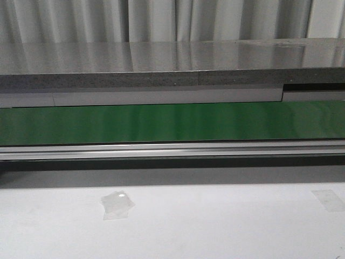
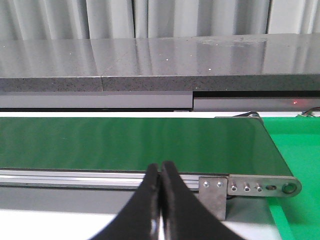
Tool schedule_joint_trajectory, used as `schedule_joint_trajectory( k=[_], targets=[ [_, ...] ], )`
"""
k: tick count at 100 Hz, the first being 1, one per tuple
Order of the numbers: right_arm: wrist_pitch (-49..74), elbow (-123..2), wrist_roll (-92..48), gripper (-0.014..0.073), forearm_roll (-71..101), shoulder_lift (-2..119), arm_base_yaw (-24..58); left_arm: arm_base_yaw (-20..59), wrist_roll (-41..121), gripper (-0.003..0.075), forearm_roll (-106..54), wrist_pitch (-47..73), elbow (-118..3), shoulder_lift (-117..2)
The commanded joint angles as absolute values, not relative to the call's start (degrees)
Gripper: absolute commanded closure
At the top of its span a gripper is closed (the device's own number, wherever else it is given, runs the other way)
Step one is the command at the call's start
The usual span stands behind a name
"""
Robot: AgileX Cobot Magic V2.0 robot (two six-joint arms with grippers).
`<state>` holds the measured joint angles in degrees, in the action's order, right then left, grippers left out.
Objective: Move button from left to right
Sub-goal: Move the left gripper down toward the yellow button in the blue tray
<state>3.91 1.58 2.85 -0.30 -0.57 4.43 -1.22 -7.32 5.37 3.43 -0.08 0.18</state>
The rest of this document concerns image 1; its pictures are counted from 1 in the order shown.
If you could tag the clear tape patch left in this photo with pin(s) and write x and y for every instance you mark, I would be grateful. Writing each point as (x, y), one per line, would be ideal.
(116, 205)

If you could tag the grey conveyor back guard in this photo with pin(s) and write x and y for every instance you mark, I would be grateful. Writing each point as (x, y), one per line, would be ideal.
(171, 87)

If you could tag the green conveyor belt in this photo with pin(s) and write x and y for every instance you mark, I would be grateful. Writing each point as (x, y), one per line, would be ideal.
(172, 123)

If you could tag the clear tape strip right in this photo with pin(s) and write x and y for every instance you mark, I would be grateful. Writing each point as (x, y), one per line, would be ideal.
(329, 200)

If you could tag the white pleated curtain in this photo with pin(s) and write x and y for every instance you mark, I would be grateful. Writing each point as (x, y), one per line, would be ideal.
(168, 21)

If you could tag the aluminium conveyor front rail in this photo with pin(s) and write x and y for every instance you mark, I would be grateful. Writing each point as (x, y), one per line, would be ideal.
(179, 149)

